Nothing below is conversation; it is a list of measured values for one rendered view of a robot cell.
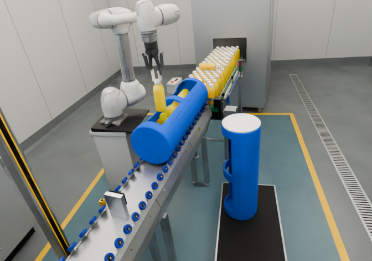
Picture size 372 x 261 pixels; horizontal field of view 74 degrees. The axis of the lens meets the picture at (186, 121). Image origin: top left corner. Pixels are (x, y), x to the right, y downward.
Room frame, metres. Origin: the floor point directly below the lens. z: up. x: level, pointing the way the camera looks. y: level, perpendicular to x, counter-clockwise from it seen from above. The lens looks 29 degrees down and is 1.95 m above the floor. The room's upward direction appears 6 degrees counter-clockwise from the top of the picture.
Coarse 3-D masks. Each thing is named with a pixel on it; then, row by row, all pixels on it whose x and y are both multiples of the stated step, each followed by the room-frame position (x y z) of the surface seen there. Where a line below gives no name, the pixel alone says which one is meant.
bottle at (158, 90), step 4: (156, 84) 1.45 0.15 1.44; (160, 84) 1.46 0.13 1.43; (156, 88) 1.44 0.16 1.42; (160, 88) 1.44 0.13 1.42; (156, 92) 1.44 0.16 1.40; (160, 92) 1.44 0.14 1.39; (156, 96) 1.44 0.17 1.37; (160, 96) 1.43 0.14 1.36; (164, 96) 1.46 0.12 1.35; (156, 100) 1.44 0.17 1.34; (160, 100) 1.43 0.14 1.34; (164, 100) 1.45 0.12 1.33; (156, 104) 1.44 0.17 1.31; (160, 104) 1.43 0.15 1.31; (164, 104) 1.45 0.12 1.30; (156, 108) 1.45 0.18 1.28; (160, 108) 1.43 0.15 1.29; (164, 108) 1.44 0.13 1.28
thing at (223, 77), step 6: (216, 48) 3.73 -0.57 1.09; (222, 48) 3.70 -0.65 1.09; (234, 54) 3.37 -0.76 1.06; (210, 60) 3.12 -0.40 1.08; (216, 60) 3.09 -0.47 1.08; (222, 60) 3.06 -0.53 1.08; (228, 60) 3.03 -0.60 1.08; (234, 60) 3.25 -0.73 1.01; (222, 66) 2.86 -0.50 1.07; (228, 66) 2.90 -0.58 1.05; (234, 66) 3.25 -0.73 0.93; (198, 72) 2.72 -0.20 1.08; (204, 72) 2.70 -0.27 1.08; (210, 72) 2.67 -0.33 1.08; (216, 72) 2.65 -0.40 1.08; (222, 72) 2.67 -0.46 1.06; (228, 72) 2.89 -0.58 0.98; (210, 78) 2.48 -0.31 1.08; (216, 78) 2.45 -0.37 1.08; (222, 78) 2.55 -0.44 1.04; (228, 78) 2.90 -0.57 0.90; (222, 84) 2.55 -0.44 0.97
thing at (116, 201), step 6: (108, 192) 0.95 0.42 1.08; (114, 192) 0.95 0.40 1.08; (120, 192) 0.95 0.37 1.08; (108, 198) 0.93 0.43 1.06; (114, 198) 0.91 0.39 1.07; (120, 198) 0.90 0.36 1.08; (108, 204) 0.93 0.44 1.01; (114, 204) 0.92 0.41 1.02; (120, 204) 0.90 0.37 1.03; (126, 204) 0.93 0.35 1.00; (114, 210) 0.92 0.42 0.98; (120, 210) 0.91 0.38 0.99; (126, 210) 0.91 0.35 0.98; (114, 216) 0.93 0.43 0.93; (120, 216) 0.91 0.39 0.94; (126, 216) 0.90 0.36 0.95
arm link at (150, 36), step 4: (144, 32) 1.43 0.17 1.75; (148, 32) 1.43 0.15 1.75; (152, 32) 1.43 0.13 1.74; (156, 32) 1.46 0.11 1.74; (144, 36) 1.43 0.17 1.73; (148, 36) 1.43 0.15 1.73; (152, 36) 1.43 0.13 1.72; (156, 36) 1.46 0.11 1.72; (144, 40) 1.44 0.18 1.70; (148, 40) 1.43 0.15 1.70; (152, 40) 1.43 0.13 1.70
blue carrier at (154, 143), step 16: (192, 80) 2.05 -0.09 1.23; (176, 96) 1.72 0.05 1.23; (192, 96) 1.79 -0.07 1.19; (160, 112) 1.77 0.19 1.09; (176, 112) 1.51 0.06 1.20; (192, 112) 1.65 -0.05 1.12; (144, 128) 1.31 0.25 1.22; (160, 128) 1.31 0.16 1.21; (176, 128) 1.39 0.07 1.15; (144, 144) 1.32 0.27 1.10; (160, 144) 1.28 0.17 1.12; (176, 144) 1.33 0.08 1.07; (144, 160) 1.33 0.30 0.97; (160, 160) 1.29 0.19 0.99
